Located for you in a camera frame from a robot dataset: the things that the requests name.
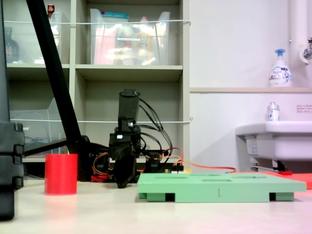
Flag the beige shelf unit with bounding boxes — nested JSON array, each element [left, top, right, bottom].
[[0, 0, 191, 164]]

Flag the white shelf cord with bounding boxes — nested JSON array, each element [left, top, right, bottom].
[[3, 19, 192, 26], [9, 117, 194, 124]]

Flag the black tripod legs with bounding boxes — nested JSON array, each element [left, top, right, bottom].
[[24, 0, 92, 182]]

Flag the teal topped package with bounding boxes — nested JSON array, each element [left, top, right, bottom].
[[101, 11, 129, 20]]

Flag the yellow bottle with pink cap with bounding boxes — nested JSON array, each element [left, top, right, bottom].
[[136, 16, 154, 65]]

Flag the dark patterned bottle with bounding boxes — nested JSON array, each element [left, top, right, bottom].
[[4, 26, 20, 63]]

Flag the red cylinder block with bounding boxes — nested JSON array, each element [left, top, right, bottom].
[[44, 153, 78, 196]]

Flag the slanted clear plastic bin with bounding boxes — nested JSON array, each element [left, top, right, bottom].
[[9, 97, 71, 148]]

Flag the orange wire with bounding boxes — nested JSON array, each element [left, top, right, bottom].
[[181, 159, 237, 174]]

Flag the white sink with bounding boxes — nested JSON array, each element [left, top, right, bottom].
[[235, 120, 312, 172]]

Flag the green shape-hole board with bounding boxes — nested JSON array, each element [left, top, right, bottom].
[[137, 172, 307, 203]]

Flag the pink text wall sign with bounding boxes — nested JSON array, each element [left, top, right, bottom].
[[296, 104, 312, 114]]

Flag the long black servo cable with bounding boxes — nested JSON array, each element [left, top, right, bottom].
[[137, 98, 174, 159]]

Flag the white soap pump bottle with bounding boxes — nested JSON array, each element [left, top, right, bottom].
[[269, 48, 293, 88]]

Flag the notched black stack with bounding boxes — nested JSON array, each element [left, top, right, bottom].
[[0, 121, 25, 221]]

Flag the large clear plastic bin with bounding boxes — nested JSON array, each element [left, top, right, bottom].
[[89, 8, 171, 66]]

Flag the circuit board with connectors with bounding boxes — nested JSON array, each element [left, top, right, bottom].
[[162, 163, 185, 175]]

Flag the small clear bottle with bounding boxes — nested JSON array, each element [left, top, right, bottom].
[[266, 101, 281, 122]]

